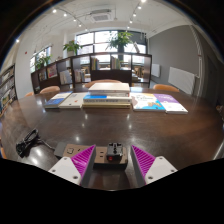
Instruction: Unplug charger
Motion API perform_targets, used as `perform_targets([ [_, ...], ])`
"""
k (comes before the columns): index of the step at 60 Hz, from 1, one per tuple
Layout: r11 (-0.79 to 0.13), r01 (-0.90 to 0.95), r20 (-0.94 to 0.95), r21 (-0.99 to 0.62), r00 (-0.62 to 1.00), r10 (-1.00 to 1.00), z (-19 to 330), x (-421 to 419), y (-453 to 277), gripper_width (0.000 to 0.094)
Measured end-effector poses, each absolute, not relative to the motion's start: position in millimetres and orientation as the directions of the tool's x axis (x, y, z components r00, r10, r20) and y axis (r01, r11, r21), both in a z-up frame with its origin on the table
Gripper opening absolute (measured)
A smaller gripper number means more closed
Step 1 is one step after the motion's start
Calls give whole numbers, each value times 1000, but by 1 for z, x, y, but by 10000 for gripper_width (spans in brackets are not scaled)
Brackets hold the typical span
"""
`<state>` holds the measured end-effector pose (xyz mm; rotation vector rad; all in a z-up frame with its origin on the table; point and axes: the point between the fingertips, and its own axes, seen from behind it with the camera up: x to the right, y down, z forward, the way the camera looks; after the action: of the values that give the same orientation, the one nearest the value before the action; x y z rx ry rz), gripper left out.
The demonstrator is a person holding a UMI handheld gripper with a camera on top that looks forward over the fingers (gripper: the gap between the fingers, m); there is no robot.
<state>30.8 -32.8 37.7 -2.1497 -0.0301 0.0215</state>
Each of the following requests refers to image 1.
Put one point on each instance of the large white thick book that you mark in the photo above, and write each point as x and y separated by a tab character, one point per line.
109	87

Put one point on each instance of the large potted plant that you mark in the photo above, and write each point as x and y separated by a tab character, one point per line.
119	40

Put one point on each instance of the illustrated white blue book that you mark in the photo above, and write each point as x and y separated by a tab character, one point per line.
146	101

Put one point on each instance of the tall wall bookshelf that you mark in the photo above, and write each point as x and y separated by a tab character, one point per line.
7	86

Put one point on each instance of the dark long shelf unit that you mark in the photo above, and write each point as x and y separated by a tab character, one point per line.
110	76

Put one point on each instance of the medium potted plant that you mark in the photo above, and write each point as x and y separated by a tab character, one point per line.
71	46

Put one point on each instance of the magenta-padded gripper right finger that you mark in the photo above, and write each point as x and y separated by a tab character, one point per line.
156	168

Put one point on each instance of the small leafy potted plant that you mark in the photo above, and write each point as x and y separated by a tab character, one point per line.
43	61

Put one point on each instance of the blue cover book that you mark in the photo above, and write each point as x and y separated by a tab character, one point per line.
56	101

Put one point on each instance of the orange chairs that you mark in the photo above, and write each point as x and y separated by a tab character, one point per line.
50	89

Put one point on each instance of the small white wall radiator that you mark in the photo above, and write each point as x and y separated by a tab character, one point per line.
155	70

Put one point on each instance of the white cover book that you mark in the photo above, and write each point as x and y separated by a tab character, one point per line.
73	100

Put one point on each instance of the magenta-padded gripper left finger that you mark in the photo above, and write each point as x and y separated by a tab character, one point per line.
66	168

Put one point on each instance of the blue and white book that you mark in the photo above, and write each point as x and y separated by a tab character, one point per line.
100	97

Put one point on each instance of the ceiling air conditioner unit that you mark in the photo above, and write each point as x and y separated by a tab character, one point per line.
100	16

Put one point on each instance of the thin tan-edged book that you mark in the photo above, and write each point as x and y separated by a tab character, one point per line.
106	105

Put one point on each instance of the small dark charger block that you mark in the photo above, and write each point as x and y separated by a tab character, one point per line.
115	150

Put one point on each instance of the large white wall radiator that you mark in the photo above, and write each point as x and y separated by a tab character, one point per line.
181	80

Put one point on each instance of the ceiling spot lights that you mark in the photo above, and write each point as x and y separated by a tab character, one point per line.
54	11

